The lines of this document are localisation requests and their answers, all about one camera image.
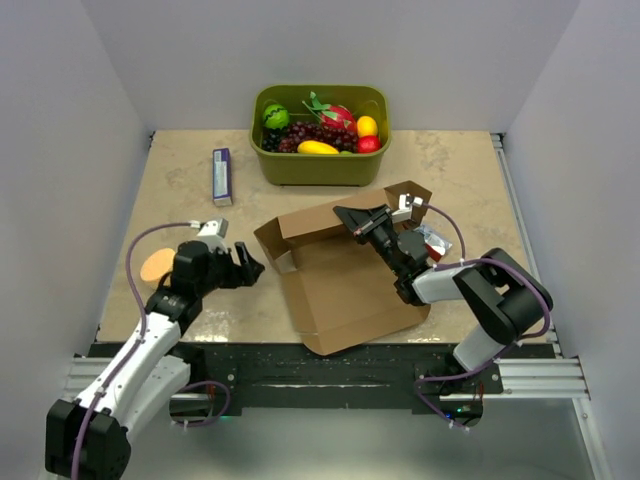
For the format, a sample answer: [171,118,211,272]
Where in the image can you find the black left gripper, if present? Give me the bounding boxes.
[196,241,264,297]

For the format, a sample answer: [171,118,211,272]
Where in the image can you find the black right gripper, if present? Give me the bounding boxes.
[334,204,404,276]

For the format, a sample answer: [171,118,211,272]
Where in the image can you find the brown cardboard box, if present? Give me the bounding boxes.
[254,180,432,356]

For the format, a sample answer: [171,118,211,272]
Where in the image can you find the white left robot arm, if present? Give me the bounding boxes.
[45,240,265,479]

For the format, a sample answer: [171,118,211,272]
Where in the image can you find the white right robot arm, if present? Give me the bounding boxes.
[333,194,553,393]

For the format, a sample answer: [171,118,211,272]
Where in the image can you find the purple toothpaste box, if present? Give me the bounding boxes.
[212,148,233,207]

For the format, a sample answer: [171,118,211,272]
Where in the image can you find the purple toy grape bunch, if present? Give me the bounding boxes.
[277,122,358,153]

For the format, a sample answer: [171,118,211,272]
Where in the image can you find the red toy apple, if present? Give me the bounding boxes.
[357,135,381,154]

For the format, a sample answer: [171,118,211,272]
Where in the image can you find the yellow toy mango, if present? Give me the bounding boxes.
[297,140,339,155]

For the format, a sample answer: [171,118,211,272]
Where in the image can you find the olive green plastic bin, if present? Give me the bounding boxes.
[250,84,391,186]

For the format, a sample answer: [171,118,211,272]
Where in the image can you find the red white snack packet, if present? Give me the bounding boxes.
[415,224,453,262]

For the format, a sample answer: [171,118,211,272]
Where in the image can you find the orange round sponge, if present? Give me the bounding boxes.
[139,248,176,292]

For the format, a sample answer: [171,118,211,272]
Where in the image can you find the yellow toy lemon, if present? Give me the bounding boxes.
[356,115,378,138]

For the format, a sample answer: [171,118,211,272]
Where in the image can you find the pink toy dragon fruit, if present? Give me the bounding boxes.
[302,92,357,134]

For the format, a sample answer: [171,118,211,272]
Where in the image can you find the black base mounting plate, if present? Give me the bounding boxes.
[170,342,509,416]

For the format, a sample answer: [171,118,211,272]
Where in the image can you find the dark blue toy grapes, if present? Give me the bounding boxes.
[261,131,284,152]

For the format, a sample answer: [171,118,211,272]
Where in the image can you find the green toy watermelon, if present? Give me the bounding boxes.
[262,104,290,130]

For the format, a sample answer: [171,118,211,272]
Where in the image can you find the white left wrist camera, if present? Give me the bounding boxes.
[196,217,228,252]

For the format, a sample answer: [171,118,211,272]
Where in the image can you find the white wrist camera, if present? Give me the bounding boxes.
[196,217,228,252]
[391,193,426,226]

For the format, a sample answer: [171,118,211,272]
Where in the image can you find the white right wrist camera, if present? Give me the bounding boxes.
[391,193,426,226]

